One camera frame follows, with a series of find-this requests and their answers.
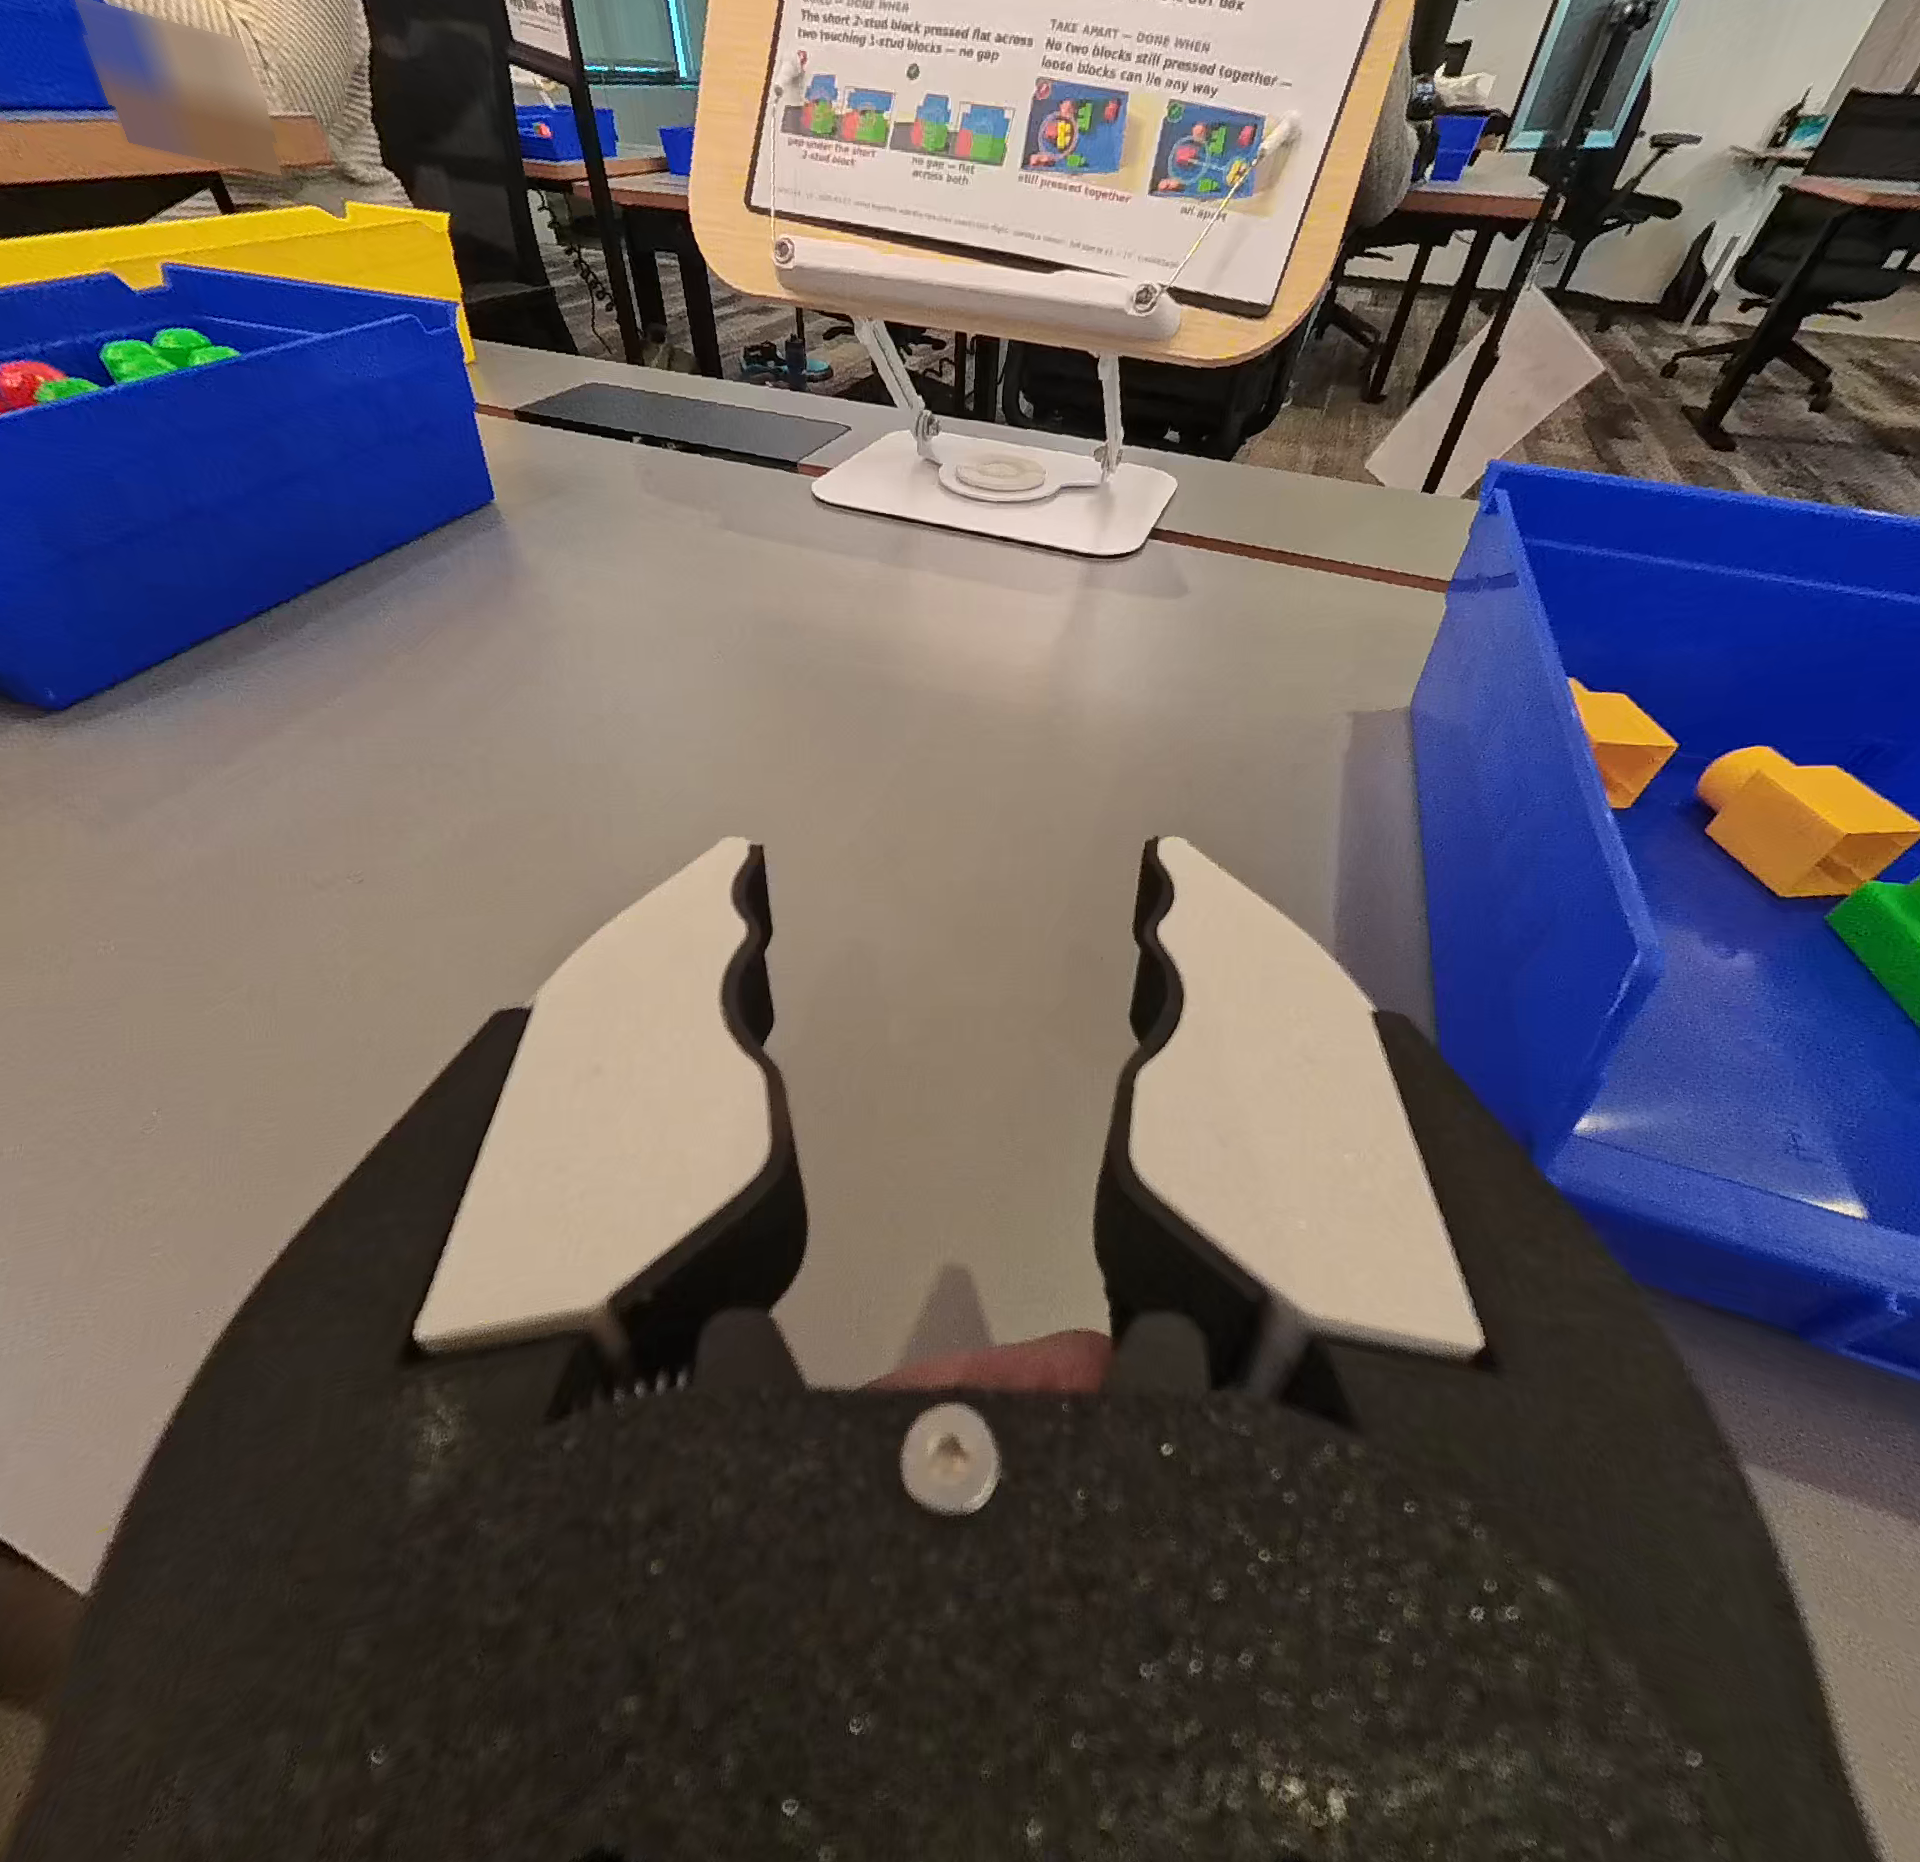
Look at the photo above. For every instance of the yellow toy block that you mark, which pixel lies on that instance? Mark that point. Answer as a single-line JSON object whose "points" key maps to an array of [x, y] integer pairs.
{"points": [[1800, 819], [1622, 749]]}

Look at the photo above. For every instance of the wooden clipboard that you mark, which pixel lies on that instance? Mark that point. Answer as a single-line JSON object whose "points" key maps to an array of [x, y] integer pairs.
{"points": [[721, 214]]}

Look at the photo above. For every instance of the green double toy block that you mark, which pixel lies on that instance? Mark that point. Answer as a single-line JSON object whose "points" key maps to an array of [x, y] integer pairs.
{"points": [[1885, 948]]}

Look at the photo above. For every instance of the blue plastic bin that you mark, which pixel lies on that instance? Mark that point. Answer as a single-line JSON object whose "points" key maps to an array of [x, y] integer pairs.
{"points": [[1530, 843], [241, 527], [46, 18]]}

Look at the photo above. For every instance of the black office chair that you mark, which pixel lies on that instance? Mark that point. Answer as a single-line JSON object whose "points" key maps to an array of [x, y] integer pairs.
{"points": [[1829, 229], [465, 122]]}

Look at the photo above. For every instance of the white folded sign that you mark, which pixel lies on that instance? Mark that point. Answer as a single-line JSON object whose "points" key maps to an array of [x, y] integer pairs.
{"points": [[1499, 393]]}

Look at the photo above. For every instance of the white document stand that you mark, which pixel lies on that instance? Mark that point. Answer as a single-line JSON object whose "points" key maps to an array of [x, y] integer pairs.
{"points": [[992, 508]]}

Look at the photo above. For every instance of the black inset table panel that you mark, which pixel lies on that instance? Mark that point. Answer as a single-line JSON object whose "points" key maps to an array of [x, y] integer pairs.
{"points": [[684, 423]]}

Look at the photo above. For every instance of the wooden shelf board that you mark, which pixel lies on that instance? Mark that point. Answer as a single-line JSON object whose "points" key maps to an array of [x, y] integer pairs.
{"points": [[150, 146]]}

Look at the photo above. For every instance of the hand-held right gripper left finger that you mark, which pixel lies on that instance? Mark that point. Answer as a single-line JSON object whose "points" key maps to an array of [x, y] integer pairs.
{"points": [[606, 1128]]}

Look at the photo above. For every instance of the printed instruction sheet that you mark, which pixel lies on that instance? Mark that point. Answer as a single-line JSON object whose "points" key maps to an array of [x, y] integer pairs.
{"points": [[1079, 62]]}

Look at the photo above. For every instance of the small blue tray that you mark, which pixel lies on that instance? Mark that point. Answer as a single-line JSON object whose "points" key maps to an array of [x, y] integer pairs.
{"points": [[565, 132]]}

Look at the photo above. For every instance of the yellow plastic bin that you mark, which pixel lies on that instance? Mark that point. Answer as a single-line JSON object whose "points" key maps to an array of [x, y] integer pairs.
{"points": [[300, 244]]}

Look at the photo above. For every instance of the black tripod stand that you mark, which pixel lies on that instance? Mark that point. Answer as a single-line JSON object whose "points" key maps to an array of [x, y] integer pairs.
{"points": [[1560, 214]]}

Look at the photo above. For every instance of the pile of colourful toy blocks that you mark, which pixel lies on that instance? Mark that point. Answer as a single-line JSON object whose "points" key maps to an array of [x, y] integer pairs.
{"points": [[119, 364]]}

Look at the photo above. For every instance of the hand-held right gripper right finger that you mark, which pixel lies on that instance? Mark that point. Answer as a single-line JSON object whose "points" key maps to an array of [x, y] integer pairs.
{"points": [[1289, 1128]]}

